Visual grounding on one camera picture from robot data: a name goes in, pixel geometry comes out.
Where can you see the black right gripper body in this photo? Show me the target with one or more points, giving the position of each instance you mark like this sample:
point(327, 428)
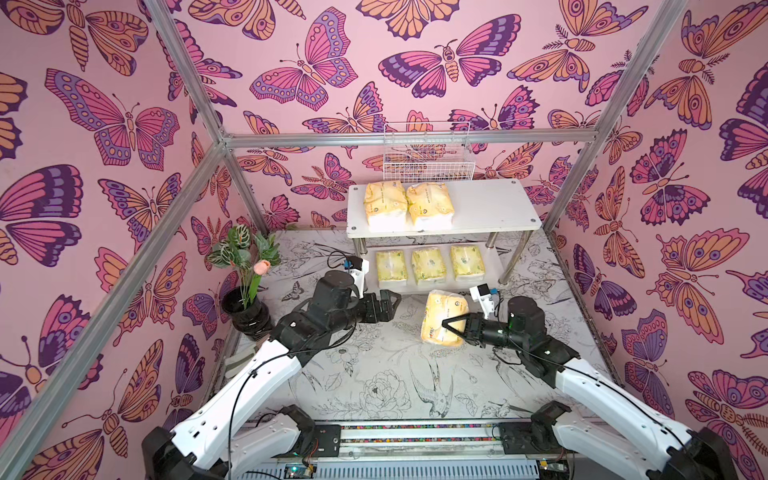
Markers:
point(471, 328)

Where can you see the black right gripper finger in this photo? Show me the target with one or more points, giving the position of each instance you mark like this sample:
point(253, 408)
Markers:
point(456, 336)
point(464, 321)

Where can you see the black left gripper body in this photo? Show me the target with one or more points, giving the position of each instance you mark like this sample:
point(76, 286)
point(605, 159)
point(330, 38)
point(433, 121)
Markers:
point(361, 311)

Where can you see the orange tissue pack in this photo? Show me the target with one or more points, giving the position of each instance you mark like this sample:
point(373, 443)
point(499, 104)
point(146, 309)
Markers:
point(440, 305)
point(430, 206)
point(386, 206)

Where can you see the yellow floral tissue pack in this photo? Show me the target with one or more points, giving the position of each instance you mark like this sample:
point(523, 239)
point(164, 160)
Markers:
point(391, 266)
point(428, 266)
point(467, 263)

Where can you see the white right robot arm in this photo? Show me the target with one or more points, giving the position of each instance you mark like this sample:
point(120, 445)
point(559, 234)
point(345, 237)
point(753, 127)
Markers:
point(635, 441)

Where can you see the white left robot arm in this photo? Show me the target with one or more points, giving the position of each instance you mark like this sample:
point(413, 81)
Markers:
point(213, 442)

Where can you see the white two-tier shelf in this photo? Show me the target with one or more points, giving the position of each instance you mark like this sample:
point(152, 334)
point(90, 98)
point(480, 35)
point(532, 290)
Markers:
point(495, 216)

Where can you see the pink tulip flower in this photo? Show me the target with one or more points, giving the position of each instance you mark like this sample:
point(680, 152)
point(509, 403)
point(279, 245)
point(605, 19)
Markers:
point(261, 267)

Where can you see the black ribbed vase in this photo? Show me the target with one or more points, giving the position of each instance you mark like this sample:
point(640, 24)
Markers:
point(255, 321)

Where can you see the green artificial plant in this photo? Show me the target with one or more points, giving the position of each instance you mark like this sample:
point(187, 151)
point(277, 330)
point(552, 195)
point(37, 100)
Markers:
point(241, 248)

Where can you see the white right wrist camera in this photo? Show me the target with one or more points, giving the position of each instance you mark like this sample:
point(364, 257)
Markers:
point(488, 298)

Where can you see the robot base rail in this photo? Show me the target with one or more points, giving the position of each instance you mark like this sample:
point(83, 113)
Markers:
point(456, 449)

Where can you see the white wire basket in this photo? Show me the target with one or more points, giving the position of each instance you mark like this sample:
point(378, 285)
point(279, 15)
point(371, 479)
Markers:
point(427, 156)

